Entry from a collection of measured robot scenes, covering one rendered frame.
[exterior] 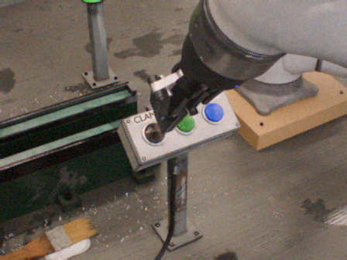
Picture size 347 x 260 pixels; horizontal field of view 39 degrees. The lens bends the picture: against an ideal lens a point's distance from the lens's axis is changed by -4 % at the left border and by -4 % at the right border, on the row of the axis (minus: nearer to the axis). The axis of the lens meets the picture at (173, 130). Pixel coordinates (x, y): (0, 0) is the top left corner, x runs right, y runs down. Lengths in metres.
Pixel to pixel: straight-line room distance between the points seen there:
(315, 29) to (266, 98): 0.81
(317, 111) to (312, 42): 0.82
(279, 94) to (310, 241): 0.37
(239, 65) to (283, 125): 0.70
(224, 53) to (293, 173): 0.68
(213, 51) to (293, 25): 0.10
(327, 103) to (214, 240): 0.46
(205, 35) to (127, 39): 1.10
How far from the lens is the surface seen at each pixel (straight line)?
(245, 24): 0.38
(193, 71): 0.49
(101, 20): 1.25
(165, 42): 1.51
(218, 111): 0.77
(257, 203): 1.01
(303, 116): 1.17
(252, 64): 0.43
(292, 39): 0.38
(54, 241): 0.94
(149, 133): 0.72
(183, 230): 0.93
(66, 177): 0.98
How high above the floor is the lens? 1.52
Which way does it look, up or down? 39 degrees down
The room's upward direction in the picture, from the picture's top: straight up
